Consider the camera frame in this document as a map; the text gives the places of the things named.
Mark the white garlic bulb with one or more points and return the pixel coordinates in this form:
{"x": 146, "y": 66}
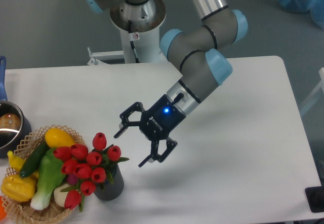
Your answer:
{"x": 60, "y": 196}

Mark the yellow bell pepper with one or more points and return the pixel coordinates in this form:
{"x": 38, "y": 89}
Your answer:
{"x": 17, "y": 188}

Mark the purple radish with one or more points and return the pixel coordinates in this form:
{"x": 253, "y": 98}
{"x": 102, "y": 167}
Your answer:
{"x": 71, "y": 179}

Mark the small yellow gourd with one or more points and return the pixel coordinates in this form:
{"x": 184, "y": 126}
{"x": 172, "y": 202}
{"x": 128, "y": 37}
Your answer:
{"x": 15, "y": 162}

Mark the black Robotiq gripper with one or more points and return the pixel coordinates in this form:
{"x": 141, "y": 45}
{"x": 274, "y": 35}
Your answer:
{"x": 162, "y": 120}

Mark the orange fruit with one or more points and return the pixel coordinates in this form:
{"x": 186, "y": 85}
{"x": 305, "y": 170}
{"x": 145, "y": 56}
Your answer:
{"x": 3, "y": 213}

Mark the red tulip bouquet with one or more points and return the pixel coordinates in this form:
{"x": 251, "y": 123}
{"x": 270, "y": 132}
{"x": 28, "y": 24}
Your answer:
{"x": 84, "y": 164}

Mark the yellow squash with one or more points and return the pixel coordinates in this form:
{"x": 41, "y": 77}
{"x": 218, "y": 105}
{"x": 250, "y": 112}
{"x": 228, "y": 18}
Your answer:
{"x": 56, "y": 137}

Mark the blue handled saucepan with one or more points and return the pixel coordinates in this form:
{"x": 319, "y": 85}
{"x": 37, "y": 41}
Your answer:
{"x": 14, "y": 125}

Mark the white frame at right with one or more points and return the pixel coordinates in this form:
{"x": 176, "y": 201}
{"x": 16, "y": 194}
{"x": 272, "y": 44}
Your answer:
{"x": 313, "y": 97}

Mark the green bok choy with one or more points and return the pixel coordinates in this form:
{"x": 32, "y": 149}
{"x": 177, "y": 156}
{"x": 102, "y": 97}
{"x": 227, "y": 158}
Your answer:
{"x": 50, "y": 177}

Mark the dark green cucumber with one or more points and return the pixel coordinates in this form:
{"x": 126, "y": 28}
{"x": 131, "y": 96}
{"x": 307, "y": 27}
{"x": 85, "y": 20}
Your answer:
{"x": 33, "y": 161}

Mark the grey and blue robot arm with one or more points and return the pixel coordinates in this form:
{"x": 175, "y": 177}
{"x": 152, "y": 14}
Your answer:
{"x": 195, "y": 55}

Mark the dark grey ribbed vase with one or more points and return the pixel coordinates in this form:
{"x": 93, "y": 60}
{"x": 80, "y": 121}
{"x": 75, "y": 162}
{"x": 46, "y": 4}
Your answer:
{"x": 113, "y": 184}

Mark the black device at table edge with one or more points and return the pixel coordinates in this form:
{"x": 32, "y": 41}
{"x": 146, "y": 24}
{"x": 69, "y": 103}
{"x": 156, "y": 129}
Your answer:
{"x": 315, "y": 198}

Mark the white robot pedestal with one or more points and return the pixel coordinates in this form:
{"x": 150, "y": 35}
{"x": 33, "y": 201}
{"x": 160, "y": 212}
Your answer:
{"x": 139, "y": 32}

